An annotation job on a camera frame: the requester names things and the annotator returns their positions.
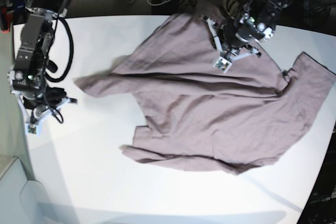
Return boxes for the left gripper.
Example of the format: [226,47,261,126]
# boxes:
[219,16,276,52]

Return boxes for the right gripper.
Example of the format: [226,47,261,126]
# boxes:
[7,66,67,108]

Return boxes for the mauve t-shirt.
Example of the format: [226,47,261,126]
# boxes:
[75,3,335,175]

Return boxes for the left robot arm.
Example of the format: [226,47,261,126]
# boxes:
[217,0,293,52]

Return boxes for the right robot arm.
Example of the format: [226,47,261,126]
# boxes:
[7,0,74,116]

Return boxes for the red and black clamp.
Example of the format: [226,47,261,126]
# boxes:
[1,6,13,33]

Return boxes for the grey side table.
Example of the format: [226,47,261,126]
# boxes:
[1,158,48,223]

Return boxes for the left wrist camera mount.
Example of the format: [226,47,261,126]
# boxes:
[200,15,262,73]

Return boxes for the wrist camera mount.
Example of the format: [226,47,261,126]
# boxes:
[15,92,78,136]
[200,15,262,73]

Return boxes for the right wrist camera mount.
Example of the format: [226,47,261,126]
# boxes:
[15,92,78,136]

